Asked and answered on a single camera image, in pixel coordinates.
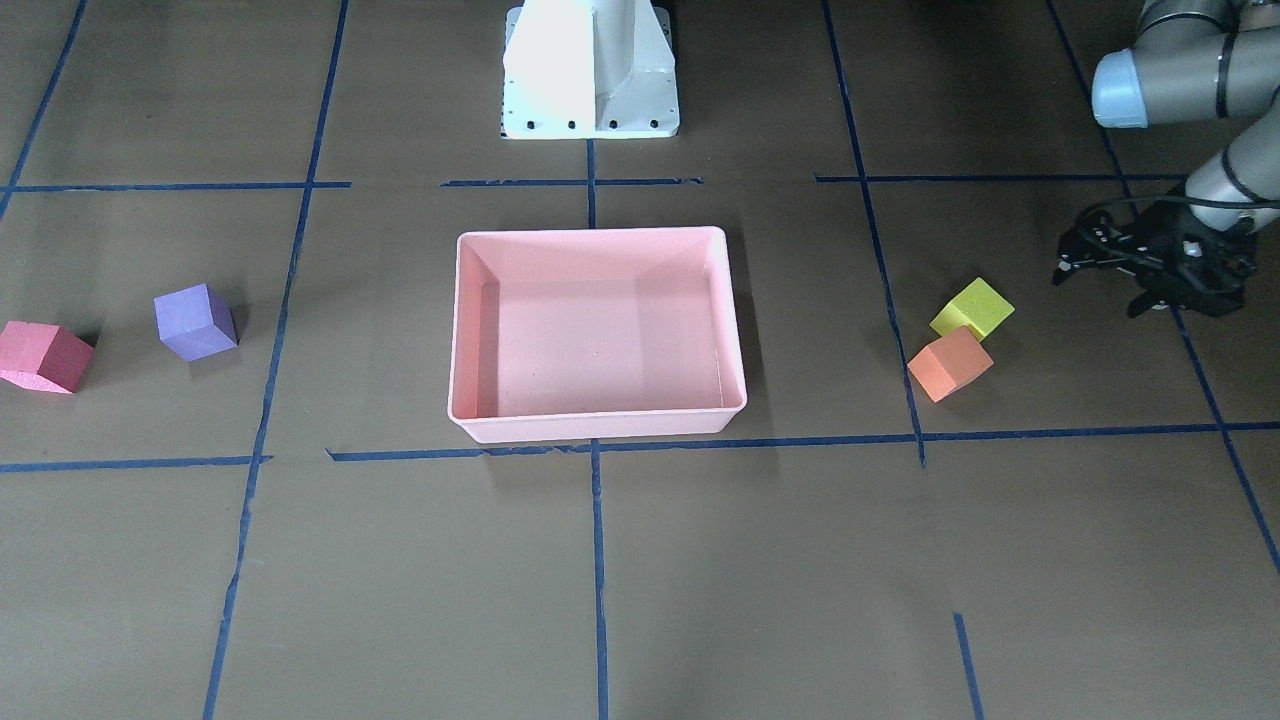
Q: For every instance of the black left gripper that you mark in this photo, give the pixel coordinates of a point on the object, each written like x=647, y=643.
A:
x=1168, y=256

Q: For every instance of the yellow foam block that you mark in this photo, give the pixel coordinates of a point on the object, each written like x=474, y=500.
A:
x=979, y=307

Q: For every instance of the purple foam block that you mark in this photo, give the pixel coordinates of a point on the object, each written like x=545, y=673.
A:
x=195, y=323

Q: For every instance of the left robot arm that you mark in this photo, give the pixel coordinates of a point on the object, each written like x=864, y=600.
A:
x=1200, y=60

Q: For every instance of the pink plastic bin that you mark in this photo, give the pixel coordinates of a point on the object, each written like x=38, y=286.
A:
x=606, y=333

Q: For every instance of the orange foam block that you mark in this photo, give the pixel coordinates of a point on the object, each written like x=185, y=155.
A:
x=950, y=363

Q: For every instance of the red foam block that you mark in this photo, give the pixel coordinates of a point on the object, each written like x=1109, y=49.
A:
x=43, y=357

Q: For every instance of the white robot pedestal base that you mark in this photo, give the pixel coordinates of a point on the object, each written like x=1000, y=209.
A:
x=575, y=70

